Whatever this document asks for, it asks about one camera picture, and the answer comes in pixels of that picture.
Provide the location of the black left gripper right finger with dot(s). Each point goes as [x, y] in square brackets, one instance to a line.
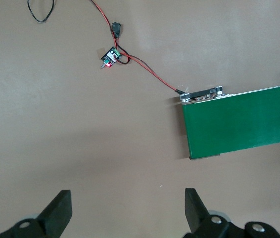
[197, 218]

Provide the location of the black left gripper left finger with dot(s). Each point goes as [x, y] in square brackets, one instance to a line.
[53, 215]

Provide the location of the green conveyor belt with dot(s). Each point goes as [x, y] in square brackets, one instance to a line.
[241, 124]

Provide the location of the small motor controller board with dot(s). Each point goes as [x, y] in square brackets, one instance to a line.
[111, 57]

